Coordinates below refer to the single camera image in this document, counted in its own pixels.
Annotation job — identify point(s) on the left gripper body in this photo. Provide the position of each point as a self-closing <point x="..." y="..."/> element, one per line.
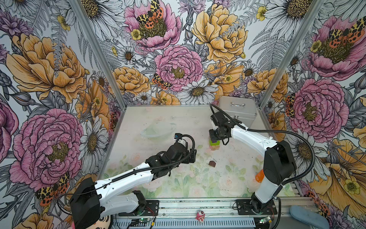
<point x="187" y="160"/>

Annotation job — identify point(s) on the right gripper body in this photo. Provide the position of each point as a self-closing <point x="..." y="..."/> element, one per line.
<point x="217" y="134"/>

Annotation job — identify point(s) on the green wood block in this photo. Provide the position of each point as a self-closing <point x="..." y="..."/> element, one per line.
<point x="215" y="144"/>

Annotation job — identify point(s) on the natural wood block with hole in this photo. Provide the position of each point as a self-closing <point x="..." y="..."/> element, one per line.
<point x="213" y="148"/>

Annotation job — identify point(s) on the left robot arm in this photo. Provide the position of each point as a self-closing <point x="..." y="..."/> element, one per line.
<point x="93" y="200"/>

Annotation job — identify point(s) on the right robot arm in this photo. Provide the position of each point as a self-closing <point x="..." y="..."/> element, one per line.
<point x="279" y="163"/>

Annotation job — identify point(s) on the dark brown wood block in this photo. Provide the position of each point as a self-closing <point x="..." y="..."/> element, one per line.
<point x="212" y="164"/>

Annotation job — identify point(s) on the silver metal first-aid case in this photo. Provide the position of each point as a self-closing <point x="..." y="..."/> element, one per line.
<point x="239" y="108"/>

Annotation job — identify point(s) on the small pink red toy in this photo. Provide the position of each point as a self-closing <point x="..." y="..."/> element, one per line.
<point x="200" y="216"/>

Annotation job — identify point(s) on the orange plastic bottle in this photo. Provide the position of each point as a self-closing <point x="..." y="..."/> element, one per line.
<point x="259" y="176"/>

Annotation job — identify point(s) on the plush doll toy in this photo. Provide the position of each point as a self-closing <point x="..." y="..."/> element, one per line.
<point x="102" y="223"/>

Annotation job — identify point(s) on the grey blue cushion pad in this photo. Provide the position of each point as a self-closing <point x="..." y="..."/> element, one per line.
<point x="308" y="217"/>

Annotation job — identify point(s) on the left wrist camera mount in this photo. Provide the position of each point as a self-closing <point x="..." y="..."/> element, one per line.
<point x="179" y="138"/>

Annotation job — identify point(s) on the aluminium front rail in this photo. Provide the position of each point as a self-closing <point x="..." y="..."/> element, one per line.
<point x="180" y="213"/>

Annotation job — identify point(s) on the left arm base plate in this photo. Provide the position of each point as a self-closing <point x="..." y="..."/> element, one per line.
<point x="150" y="209"/>

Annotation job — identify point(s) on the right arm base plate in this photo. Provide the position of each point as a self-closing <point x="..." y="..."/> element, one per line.
<point x="254" y="207"/>

